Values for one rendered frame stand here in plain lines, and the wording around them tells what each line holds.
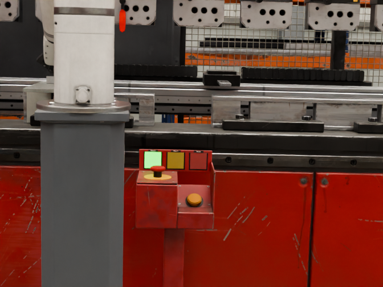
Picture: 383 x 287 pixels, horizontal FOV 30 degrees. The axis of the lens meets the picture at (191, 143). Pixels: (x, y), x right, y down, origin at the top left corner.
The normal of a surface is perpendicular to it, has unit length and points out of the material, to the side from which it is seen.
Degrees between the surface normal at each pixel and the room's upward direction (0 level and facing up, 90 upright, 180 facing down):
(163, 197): 90
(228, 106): 90
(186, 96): 90
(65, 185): 90
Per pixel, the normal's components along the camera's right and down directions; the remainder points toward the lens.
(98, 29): 0.57, 0.14
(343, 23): 0.03, 0.15
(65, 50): -0.46, 0.12
